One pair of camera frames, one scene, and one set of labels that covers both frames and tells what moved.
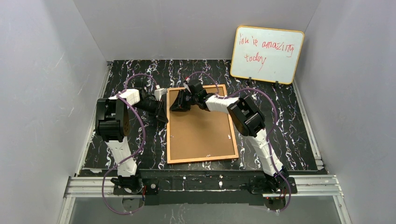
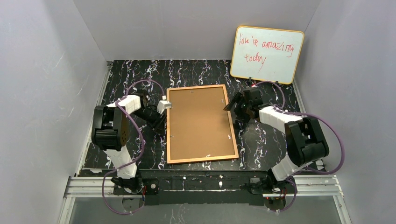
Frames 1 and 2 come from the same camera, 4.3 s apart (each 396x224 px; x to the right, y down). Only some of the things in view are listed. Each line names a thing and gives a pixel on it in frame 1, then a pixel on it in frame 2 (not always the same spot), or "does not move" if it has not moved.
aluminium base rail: (304, 185) does not move
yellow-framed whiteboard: (266, 54) does not move
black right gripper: (187, 101) → (240, 105)
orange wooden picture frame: (199, 135) does not move
